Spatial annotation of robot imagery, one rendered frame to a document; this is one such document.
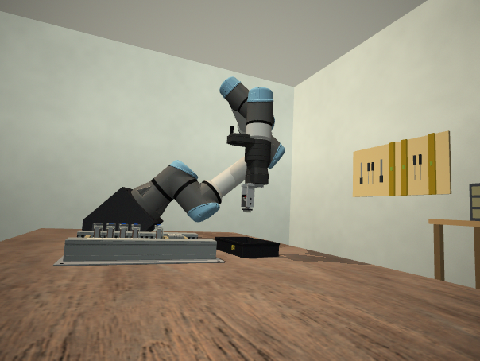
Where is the grey relay panel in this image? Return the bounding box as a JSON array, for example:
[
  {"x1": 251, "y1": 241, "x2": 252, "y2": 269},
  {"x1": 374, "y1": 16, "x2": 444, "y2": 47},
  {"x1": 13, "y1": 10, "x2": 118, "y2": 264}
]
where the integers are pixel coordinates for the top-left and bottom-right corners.
[{"x1": 53, "y1": 231, "x2": 224, "y2": 266}]

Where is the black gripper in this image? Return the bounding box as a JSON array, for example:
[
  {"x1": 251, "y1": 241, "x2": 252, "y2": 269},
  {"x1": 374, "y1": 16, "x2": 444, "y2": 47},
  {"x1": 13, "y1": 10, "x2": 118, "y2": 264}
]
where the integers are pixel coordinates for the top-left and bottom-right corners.
[{"x1": 226, "y1": 122, "x2": 272, "y2": 208}]

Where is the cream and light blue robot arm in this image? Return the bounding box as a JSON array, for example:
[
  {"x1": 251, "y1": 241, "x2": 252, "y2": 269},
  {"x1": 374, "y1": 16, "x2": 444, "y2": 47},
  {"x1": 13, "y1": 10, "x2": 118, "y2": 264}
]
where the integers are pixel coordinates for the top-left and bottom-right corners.
[{"x1": 131, "y1": 76, "x2": 285, "y2": 223}]

